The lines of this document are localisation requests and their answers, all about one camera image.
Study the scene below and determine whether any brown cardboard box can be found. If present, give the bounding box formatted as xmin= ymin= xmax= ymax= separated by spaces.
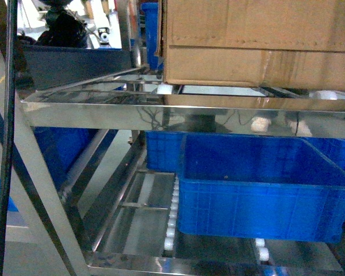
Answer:
xmin=157 ymin=1 xmax=345 ymax=91

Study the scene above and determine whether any stainless steel shelf cart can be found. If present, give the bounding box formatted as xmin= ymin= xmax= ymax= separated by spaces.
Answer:
xmin=0 ymin=0 xmax=345 ymax=276

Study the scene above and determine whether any rear blue plastic crate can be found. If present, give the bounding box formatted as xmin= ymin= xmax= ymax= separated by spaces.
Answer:
xmin=145 ymin=131 xmax=189 ymax=173

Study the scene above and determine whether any blue plastic crate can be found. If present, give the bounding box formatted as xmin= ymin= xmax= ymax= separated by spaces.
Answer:
xmin=145 ymin=131 xmax=189 ymax=173
xmin=0 ymin=126 xmax=118 ymax=210
xmin=177 ymin=134 xmax=345 ymax=243
xmin=305 ymin=137 xmax=345 ymax=171

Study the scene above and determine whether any front blue plastic crate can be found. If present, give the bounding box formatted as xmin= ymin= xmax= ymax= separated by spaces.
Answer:
xmin=177 ymin=134 xmax=345 ymax=243

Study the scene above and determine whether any left blue plastic crate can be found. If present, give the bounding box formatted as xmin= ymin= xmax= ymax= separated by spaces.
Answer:
xmin=0 ymin=126 xmax=118 ymax=210

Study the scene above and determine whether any right blue plastic crate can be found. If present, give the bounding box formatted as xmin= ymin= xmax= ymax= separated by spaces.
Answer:
xmin=305 ymin=137 xmax=345 ymax=171

